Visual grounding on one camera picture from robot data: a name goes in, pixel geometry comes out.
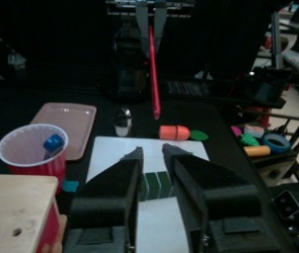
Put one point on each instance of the blue tape patch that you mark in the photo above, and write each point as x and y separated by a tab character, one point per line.
71	186

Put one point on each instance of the blue tape roll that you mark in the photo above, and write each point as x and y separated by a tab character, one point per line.
277	143

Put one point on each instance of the pink plastic tray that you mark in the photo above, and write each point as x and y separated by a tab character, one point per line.
69	122

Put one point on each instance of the black electronic device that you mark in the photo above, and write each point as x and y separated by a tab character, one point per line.
287	204

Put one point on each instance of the white cutting board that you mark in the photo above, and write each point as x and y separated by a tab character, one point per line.
112	154

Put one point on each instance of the green toy leaf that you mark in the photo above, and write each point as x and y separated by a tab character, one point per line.
198	135

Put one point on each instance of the orange toy cylinder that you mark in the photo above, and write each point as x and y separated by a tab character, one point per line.
257	151

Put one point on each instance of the pastel toy block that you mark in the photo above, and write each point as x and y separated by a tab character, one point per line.
254	130

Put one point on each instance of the blue plastic utensil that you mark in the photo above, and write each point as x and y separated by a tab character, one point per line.
52	143

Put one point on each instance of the pink toy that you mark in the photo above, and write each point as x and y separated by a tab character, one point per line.
235	131

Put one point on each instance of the red wooden drawer box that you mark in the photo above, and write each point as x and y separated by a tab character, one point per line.
11	210

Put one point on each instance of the green toy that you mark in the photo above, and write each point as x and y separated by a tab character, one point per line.
248	140

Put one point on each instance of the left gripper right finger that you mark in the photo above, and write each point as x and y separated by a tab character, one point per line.
218	204

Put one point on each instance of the black storage cart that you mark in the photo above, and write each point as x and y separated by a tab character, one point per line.
283	164

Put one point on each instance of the orange toy vegetable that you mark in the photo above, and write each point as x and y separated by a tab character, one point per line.
174	132

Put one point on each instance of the red plastic cup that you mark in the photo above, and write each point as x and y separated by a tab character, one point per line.
28	154

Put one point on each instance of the metal measuring cup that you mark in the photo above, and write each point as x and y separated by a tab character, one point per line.
123	123

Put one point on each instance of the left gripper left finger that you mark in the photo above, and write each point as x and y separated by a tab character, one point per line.
107	197

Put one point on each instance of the red toy knife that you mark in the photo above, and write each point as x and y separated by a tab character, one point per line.
154	85

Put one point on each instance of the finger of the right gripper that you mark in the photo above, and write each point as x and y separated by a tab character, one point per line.
143	26
160	23

